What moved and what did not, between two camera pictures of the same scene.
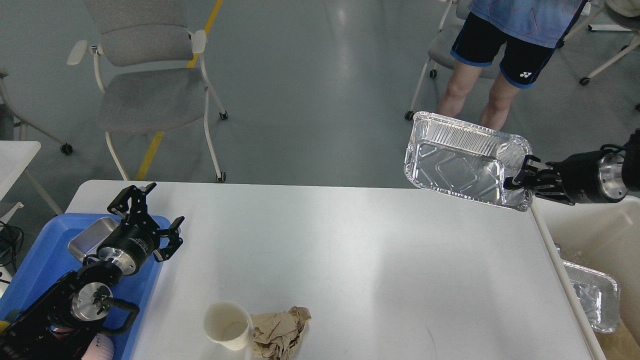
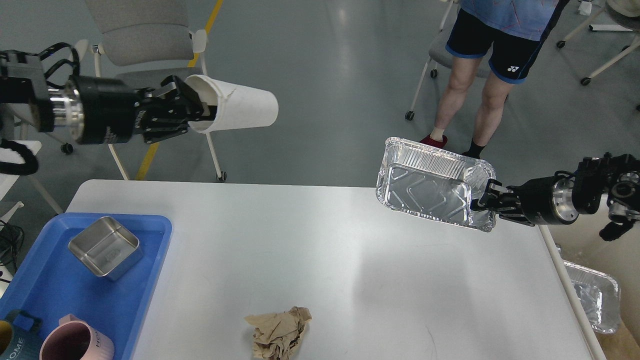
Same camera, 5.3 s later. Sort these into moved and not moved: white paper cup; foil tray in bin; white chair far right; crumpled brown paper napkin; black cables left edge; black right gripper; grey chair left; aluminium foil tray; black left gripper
Moved: black right gripper; black left gripper; aluminium foil tray; white paper cup
Not moved: black cables left edge; crumpled brown paper napkin; white chair far right; grey chair left; foil tray in bin
